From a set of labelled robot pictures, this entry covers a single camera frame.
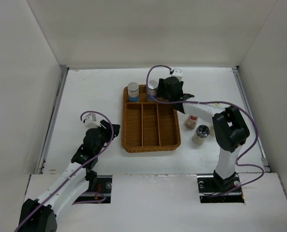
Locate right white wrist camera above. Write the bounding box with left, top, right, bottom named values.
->
left=169, top=68, right=182, bottom=82

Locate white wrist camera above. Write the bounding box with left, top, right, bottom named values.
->
left=83, top=113, right=100, bottom=129
left=169, top=68, right=182, bottom=82

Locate left base mount slot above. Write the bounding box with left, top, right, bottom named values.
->
left=74, top=175, right=113, bottom=204

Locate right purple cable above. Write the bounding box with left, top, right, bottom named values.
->
left=146, top=65, right=266, bottom=196

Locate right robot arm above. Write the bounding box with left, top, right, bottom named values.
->
left=157, top=76, right=250, bottom=193

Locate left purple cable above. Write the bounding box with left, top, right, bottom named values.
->
left=14, top=110, right=114, bottom=232

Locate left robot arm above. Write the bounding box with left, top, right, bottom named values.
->
left=16, top=120, right=121, bottom=232

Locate brown wicker divided tray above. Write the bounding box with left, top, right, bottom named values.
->
left=121, top=85, right=181, bottom=153

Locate purple cable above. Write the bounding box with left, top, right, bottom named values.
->
left=146, top=65, right=266, bottom=196
left=14, top=110, right=114, bottom=232

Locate black dome cap grinder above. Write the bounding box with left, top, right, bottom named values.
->
left=192, top=125, right=210, bottom=145

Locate base mount slot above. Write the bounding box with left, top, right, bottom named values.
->
left=74, top=175, right=113, bottom=204
left=197, top=174, right=244, bottom=203

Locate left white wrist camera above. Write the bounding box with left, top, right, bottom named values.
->
left=83, top=113, right=100, bottom=129

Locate pink cap spice bottle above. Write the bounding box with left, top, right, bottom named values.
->
left=184, top=115, right=198, bottom=130

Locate right base mount slot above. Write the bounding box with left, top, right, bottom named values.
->
left=197, top=174, right=244, bottom=203

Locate clear dome cap grinder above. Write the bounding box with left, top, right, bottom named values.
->
left=209, top=124, right=215, bottom=137

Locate blue label silver cap jar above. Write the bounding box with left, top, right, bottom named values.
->
left=127, top=82, right=139, bottom=102

